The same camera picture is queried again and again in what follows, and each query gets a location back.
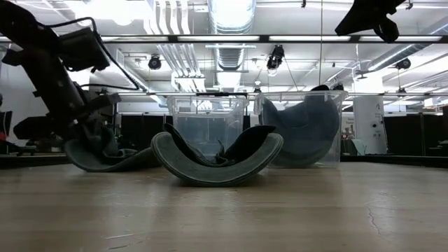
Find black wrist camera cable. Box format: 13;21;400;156
36;16;143;92

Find dark blue baseball cap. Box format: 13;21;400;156
260;85;341;157
272;148;335;168

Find white rectangular air duct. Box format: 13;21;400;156
111;48;152;92

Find colourful wall poster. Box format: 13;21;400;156
341;116;355;141

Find white round column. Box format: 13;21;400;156
352;94;389;155

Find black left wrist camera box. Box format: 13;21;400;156
57;27;111;74

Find thin hanging cord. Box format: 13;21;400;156
317;0;325;88

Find pale green cloth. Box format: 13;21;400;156
351;139;368;157

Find white ceiling pipes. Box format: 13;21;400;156
143;0;207;94

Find clear plastic bin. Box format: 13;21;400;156
166;94;250;158
253;90;349;169

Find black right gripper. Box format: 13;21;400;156
335;0;407;43

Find silver spiral ventilation duct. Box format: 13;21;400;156
206;0;257;73

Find black and red chair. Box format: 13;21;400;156
0;110;14;155

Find silver slanted ceiling duct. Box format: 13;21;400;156
363;15;448;73

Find black partition panel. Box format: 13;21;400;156
383;112;448;158
120;113;169;148

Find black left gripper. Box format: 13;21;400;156
3;43;122;141

